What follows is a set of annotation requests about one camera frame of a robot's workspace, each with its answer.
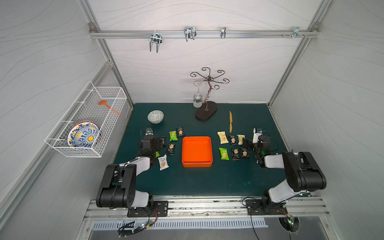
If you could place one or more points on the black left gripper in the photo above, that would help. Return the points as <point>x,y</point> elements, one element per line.
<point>152,151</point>

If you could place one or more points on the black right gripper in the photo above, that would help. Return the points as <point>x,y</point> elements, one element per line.
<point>249,144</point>

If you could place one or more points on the black cookie packet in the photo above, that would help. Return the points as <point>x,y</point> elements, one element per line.
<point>233,140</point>
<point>162,140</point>
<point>171,149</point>
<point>244,153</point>
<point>180,132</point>
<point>236,155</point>

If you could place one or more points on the white cookie packet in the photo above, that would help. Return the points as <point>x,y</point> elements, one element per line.
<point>163,162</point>

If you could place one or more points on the pale green cookie packet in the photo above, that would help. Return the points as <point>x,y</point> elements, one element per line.
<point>241,139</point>

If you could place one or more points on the yellow cookie packet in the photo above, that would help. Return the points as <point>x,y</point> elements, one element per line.
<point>223,137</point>

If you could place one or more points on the orange storage box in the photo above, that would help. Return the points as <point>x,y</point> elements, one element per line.
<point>197,152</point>

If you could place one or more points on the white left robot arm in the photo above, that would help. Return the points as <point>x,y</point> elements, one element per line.
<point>118,185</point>

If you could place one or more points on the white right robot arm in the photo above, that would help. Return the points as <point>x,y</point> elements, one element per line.
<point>303,174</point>

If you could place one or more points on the green patterned bowl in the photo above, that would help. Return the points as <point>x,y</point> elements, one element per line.
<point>155,116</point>

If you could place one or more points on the yellow plastic knife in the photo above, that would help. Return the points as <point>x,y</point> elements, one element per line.
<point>231,122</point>

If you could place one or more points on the blue yellow patterned plate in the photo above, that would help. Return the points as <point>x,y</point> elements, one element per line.
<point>83,135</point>

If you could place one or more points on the orange plastic spoon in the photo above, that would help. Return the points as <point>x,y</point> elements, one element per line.
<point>104,103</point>

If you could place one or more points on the dark metal cup stand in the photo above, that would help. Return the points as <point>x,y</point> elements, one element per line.
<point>208,107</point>

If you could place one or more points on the clear wine glass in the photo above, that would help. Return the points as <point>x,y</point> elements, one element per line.
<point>197,98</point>

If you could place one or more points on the metal double hook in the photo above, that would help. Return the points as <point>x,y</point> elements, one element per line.
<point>156,40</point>

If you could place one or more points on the metal loop hook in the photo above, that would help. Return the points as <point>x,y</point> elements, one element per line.
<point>190,33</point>

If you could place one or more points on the small metal hook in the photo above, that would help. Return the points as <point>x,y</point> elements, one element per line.
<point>223,32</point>

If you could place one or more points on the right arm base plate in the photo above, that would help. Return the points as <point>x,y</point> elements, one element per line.
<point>256,207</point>

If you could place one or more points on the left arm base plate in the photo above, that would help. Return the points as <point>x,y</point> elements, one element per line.
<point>155,208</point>

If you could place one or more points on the white wire basket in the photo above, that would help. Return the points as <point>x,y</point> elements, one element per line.
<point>86,108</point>

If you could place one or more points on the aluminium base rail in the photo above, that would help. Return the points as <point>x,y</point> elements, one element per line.
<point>212,207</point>

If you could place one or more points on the white vented cable duct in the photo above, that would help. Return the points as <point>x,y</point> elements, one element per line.
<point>182,224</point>

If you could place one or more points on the metal bracket hook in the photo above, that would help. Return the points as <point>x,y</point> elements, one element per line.
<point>295,34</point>

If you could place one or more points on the aluminium top rail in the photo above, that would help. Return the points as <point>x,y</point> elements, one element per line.
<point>201,34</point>

